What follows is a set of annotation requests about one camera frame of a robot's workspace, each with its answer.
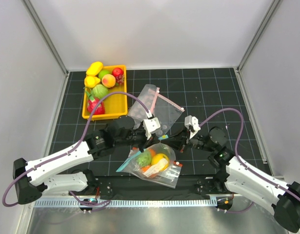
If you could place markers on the blue zipper clear bag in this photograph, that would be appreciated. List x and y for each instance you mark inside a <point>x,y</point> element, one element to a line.
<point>149,163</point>

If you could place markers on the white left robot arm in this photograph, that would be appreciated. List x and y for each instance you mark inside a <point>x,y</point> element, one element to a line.
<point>33,178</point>

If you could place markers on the pink dragon fruit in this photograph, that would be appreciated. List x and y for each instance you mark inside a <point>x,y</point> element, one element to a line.
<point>92,103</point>

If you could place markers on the green apple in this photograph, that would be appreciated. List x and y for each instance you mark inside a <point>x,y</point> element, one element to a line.
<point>102,73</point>

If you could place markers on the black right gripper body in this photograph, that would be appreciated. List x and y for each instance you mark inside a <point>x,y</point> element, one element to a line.
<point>197,142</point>

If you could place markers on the red pomegranate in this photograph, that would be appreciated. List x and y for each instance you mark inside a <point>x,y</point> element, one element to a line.
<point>117,72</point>

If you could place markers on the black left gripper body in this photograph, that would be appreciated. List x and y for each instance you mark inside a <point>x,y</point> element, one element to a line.
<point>134,139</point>

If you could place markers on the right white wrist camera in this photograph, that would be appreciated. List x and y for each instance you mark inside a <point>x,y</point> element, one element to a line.
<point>192,124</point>

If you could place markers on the yellow starfruit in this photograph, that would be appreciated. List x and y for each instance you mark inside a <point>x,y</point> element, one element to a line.
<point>91,81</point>

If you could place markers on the yellow mango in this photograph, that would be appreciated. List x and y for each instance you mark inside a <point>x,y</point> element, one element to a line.
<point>94,68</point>

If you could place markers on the red zipper clear bag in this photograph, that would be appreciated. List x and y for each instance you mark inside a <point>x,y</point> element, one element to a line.
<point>169,173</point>

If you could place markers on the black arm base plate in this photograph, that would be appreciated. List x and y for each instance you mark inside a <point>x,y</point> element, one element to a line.
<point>188,187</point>

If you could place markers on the perforated metal rail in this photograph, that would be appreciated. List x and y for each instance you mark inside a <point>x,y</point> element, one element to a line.
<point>72,203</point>

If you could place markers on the yellow lemon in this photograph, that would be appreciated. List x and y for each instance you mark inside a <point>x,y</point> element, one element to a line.
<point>161,160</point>

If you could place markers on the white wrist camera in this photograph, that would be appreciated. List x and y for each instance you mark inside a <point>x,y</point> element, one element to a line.
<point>192,124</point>
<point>150,124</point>

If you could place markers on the small orange tangerine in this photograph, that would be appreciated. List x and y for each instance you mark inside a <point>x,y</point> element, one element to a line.
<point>149,171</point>

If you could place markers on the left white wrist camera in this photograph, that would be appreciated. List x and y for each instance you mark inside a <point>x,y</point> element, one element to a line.
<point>150,124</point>

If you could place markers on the bumpy green lime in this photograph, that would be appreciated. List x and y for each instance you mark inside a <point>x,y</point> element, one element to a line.
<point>144,159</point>

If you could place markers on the pink zipper dotted bag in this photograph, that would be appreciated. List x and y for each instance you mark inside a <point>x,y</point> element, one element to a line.
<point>161,107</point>

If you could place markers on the yellow plastic fruit tray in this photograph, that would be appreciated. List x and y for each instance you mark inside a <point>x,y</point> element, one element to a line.
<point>115,105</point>

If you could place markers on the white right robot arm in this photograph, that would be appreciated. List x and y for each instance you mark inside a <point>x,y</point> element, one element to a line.
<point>236,175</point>

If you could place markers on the peach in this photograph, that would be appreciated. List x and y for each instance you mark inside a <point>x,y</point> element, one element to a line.
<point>108,80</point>

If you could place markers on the large orange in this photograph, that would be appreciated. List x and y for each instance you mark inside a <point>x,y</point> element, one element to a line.
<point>152,152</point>

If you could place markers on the green cabbage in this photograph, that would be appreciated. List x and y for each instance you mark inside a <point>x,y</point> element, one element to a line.
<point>99,91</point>

